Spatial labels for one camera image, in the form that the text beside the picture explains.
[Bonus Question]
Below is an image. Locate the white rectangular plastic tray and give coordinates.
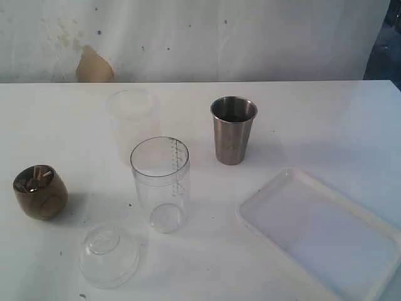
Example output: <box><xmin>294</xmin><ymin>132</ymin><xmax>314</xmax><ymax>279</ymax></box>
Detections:
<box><xmin>237</xmin><ymin>168</ymin><xmax>400</xmax><ymax>300</ymax></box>

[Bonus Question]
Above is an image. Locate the stainless steel tumbler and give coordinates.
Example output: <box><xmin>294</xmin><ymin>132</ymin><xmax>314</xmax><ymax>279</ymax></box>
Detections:
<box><xmin>211</xmin><ymin>96</ymin><xmax>258</xmax><ymax>166</ymax></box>

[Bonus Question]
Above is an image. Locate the clear plastic shaker cup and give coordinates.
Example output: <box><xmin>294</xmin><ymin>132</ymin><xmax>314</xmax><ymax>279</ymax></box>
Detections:
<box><xmin>130</xmin><ymin>137</ymin><xmax>190</xmax><ymax>234</ymax></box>

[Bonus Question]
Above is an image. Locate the brown wooden round cup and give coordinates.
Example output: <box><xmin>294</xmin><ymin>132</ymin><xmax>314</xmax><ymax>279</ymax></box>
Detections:
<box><xmin>13</xmin><ymin>164</ymin><xmax>68</xmax><ymax>220</ymax></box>

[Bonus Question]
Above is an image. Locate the translucent plastic tall container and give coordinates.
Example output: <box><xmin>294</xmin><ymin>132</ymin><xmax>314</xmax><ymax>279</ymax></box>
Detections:
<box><xmin>106</xmin><ymin>88</ymin><xmax>162</xmax><ymax>167</ymax></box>

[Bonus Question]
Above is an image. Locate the clear dome shaker lid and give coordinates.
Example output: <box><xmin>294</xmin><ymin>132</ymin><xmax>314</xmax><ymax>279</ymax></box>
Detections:
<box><xmin>79</xmin><ymin>223</ymin><xmax>140</xmax><ymax>289</ymax></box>

